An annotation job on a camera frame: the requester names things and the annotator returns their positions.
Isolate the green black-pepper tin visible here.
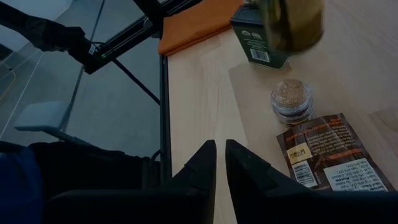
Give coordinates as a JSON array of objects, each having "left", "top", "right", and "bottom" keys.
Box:
[{"left": 229, "top": 5, "right": 292, "bottom": 70}]

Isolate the black aluminium table frame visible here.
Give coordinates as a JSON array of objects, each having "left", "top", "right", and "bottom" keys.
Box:
[{"left": 67, "top": 0, "right": 205, "bottom": 187}]

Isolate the yellow-lid chili onion tin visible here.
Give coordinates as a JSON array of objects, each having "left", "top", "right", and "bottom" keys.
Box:
[{"left": 257, "top": 0, "right": 325, "bottom": 54}]

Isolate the black fabric object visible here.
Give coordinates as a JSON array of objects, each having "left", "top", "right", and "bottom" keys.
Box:
[{"left": 29, "top": 141, "right": 162, "bottom": 200}]

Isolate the taco seasoning foil packet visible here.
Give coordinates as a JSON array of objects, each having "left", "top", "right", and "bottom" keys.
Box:
[{"left": 275, "top": 113, "right": 396, "bottom": 192}]

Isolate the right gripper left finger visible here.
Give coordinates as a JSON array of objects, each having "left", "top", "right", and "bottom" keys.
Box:
[{"left": 43, "top": 139, "right": 218, "bottom": 224}]

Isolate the dark blue rounded object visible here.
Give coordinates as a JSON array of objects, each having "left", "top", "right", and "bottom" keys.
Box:
[{"left": 0, "top": 145, "right": 44, "bottom": 224}]

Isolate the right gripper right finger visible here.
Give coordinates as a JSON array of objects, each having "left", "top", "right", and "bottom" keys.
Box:
[{"left": 225, "top": 139, "right": 398, "bottom": 224}]

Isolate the pale grey box on stand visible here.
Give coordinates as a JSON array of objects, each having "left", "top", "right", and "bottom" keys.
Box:
[{"left": 14, "top": 100, "right": 94, "bottom": 147}]

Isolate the small cork-top saffron jar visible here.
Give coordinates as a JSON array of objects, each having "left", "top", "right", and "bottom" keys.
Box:
[{"left": 269, "top": 78, "right": 315, "bottom": 128}]

